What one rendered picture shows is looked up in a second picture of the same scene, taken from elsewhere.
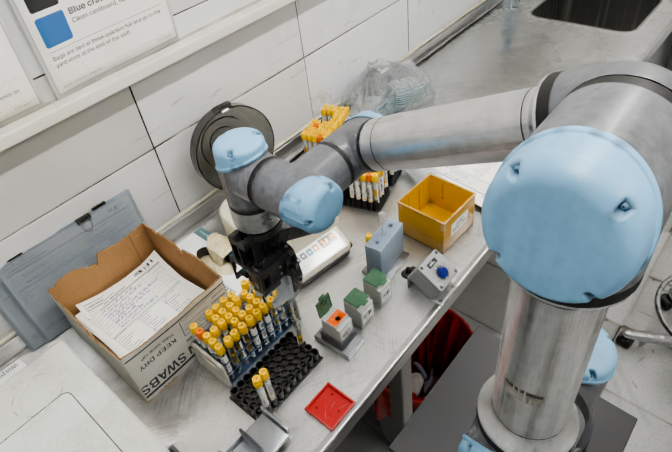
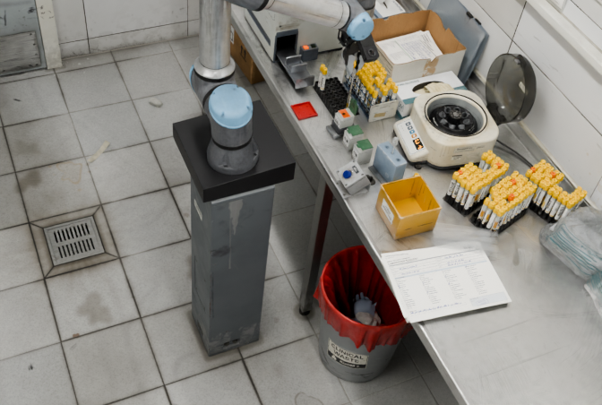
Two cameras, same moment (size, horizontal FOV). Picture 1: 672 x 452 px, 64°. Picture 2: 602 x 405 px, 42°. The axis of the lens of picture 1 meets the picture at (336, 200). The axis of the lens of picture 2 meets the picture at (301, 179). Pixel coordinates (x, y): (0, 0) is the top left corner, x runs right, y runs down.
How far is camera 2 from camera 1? 221 cm
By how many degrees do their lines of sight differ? 70
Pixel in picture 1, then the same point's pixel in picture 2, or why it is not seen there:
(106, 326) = (406, 39)
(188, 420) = (334, 65)
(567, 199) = not seen: outside the picture
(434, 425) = (257, 117)
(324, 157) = not seen: outside the picture
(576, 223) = not seen: outside the picture
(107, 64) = not seen: outside the picture
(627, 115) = not seen: outside the picture
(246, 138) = not seen: outside the picture
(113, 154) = (499, 12)
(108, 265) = (445, 38)
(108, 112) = not seen: outside the picture
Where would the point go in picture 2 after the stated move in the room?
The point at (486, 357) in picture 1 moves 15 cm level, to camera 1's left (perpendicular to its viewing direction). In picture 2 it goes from (275, 154) to (294, 123)
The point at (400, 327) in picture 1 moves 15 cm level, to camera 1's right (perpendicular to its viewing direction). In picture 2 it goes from (331, 158) to (314, 190)
